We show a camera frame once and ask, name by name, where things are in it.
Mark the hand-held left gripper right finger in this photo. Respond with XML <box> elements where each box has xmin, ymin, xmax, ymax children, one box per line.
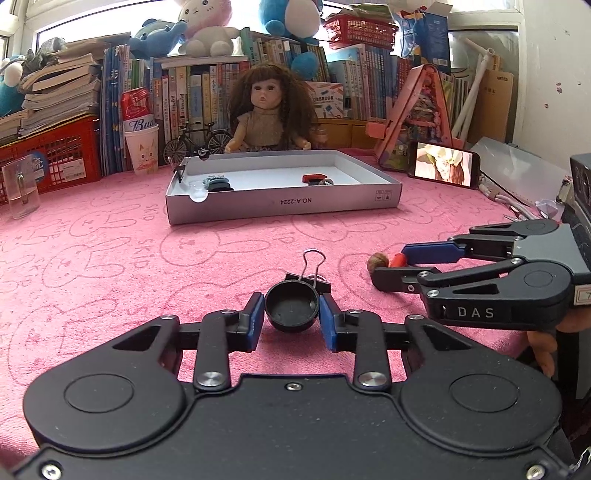
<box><xmin>319</xmin><ymin>292</ymin><xmax>476</xmax><ymax>393</ymax></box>

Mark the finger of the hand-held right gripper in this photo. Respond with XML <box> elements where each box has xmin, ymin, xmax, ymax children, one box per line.
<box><xmin>371</xmin><ymin>258</ymin><xmax>525</xmax><ymax>299</ymax></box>
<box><xmin>401</xmin><ymin>219</ymin><xmax>560</xmax><ymax>267</ymax></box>

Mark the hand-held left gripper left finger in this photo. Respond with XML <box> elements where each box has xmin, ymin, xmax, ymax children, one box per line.
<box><xmin>111</xmin><ymin>292</ymin><xmax>266</xmax><ymax>393</ymax></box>

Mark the black binder clip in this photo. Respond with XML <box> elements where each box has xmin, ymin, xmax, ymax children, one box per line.
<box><xmin>168</xmin><ymin>156</ymin><xmax>188</xmax><ymax>186</ymax></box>
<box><xmin>283</xmin><ymin>248</ymin><xmax>332</xmax><ymax>294</ymax></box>

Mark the grey cardboard box tray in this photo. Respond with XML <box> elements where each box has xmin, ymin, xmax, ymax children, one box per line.
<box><xmin>165</xmin><ymin>148</ymin><xmax>403</xmax><ymax>226</ymax></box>

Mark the person's right hand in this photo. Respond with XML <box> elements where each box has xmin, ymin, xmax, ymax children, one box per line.
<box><xmin>527</xmin><ymin>305</ymin><xmax>591</xmax><ymax>377</ymax></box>

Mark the black smartphone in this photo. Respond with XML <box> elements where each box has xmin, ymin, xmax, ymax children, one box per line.
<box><xmin>408</xmin><ymin>140</ymin><xmax>482</xmax><ymax>190</ymax></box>

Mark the wooden drawer box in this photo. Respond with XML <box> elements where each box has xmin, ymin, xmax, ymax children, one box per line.
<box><xmin>316</xmin><ymin>119</ymin><xmax>384</xmax><ymax>150</ymax></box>

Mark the brown cardboard board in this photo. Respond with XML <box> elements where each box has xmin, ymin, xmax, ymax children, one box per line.
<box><xmin>468</xmin><ymin>69</ymin><xmax>515</xmax><ymax>144</ymax></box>

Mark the row of thin picture books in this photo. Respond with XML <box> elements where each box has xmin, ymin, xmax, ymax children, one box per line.
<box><xmin>436</xmin><ymin>69</ymin><xmax>476</xmax><ymax>149</ymax></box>

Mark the white plastic pipe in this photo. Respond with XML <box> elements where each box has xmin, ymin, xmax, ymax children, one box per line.
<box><xmin>450</xmin><ymin>39</ymin><xmax>502</xmax><ymax>149</ymax></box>

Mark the white pen box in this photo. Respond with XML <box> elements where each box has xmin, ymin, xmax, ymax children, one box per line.
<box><xmin>304</xmin><ymin>80</ymin><xmax>345</xmax><ymax>121</ymax></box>

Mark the row of upright books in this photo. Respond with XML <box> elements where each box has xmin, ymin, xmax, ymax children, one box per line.
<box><xmin>100</xmin><ymin>43</ymin><xmax>260</xmax><ymax>176</ymax></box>
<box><xmin>239</xmin><ymin>27</ymin><xmax>417</xmax><ymax>121</ymax></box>

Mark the miniature black bicycle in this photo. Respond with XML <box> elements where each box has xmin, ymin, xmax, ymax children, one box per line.
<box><xmin>163</xmin><ymin>120</ymin><xmax>234</xmax><ymax>162</ymax></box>

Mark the curly-haired doll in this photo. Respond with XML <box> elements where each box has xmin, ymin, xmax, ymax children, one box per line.
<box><xmin>224</xmin><ymin>64</ymin><xmax>320</xmax><ymax>153</ymax></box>

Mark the white paper cup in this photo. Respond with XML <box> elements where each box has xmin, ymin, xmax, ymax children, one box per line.
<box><xmin>123</xmin><ymin>123</ymin><xmax>160</xmax><ymax>175</ymax></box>

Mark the blue cardboard carton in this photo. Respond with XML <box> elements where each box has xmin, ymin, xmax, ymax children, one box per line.
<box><xmin>392</xmin><ymin>4</ymin><xmax>451</xmax><ymax>75</ymax></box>

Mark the small red plastic basket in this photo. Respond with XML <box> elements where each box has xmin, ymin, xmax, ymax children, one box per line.
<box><xmin>322</xmin><ymin>13</ymin><xmax>399</xmax><ymax>49</ymax></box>

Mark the red soda can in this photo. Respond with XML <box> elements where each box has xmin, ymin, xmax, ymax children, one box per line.
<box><xmin>120</xmin><ymin>87</ymin><xmax>153</xmax><ymax>133</ymax></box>

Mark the green printed packet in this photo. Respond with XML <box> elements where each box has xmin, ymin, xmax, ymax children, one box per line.
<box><xmin>348</xmin><ymin>3</ymin><xmax>393</xmax><ymax>20</ymax></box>

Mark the large red plastic basket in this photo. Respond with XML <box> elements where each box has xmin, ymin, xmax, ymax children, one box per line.
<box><xmin>0</xmin><ymin>115</ymin><xmax>103</xmax><ymax>195</ymax></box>

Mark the clear glass mug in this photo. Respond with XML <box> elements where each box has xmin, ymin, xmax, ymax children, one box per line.
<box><xmin>1</xmin><ymin>156</ymin><xmax>42</xmax><ymax>220</ymax></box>

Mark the large blue plush toy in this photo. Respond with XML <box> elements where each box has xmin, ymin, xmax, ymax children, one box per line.
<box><xmin>258</xmin><ymin>0</ymin><xmax>327</xmax><ymax>84</ymax></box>

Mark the pink bunny plush toy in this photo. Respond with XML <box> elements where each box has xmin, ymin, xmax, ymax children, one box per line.
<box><xmin>177</xmin><ymin>0</ymin><xmax>241</xmax><ymax>57</ymax></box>

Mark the blue whale plush toy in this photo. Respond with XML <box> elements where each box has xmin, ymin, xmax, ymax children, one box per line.
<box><xmin>128</xmin><ymin>18</ymin><xmax>189</xmax><ymax>60</ymax></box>

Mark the stack of worn books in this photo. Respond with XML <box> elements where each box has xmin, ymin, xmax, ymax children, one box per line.
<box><xmin>0</xmin><ymin>32</ymin><xmax>133</xmax><ymax>144</ymax></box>

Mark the small blue plush toy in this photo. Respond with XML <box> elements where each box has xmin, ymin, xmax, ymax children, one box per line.
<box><xmin>0</xmin><ymin>55</ymin><xmax>29</xmax><ymax>119</ymax></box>

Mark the white cable bundle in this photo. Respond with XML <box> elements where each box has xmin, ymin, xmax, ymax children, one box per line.
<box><xmin>477</xmin><ymin>172</ymin><xmax>562</xmax><ymax>223</ymax></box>

